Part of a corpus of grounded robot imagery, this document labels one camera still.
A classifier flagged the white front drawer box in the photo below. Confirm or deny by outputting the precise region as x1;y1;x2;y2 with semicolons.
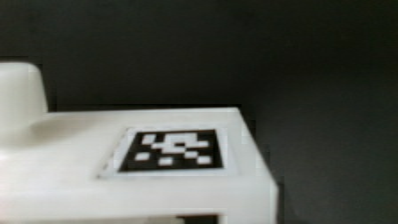
0;62;280;224

